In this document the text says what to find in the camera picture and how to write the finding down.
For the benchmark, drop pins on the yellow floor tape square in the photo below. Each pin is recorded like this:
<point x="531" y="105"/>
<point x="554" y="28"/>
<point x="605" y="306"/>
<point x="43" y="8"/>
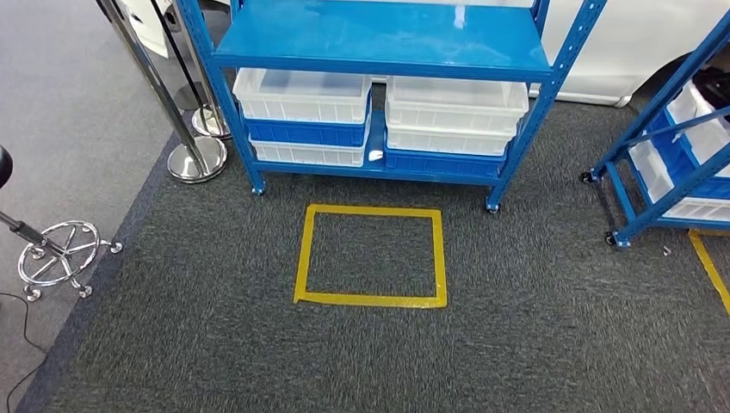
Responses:
<point x="371" y="299"/>

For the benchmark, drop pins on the chrome base swivel stool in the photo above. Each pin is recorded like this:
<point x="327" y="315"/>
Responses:
<point x="25" y="234"/>

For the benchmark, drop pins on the small white object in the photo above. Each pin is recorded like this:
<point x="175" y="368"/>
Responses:
<point x="375" y="155"/>

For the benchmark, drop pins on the black plastic part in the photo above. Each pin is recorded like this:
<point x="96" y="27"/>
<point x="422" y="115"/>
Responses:
<point x="716" y="88"/>

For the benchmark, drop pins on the stanchion post dark base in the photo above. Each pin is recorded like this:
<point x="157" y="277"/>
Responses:
<point x="188" y="97"/>

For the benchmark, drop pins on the white car red stripe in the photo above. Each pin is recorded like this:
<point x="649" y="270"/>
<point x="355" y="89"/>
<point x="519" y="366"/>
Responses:
<point x="627" y="45"/>

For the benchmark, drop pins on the blue metal shelf rack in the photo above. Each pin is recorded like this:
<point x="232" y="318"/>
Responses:
<point x="371" y="34"/>

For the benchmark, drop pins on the blue wheeled cart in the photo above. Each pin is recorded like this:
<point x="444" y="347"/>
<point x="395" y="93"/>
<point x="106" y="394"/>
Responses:
<point x="656" y="212"/>

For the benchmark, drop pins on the chrome stanchion post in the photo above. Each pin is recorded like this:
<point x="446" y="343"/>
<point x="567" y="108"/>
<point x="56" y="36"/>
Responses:
<point x="197" y="162"/>
<point x="208" y="122"/>

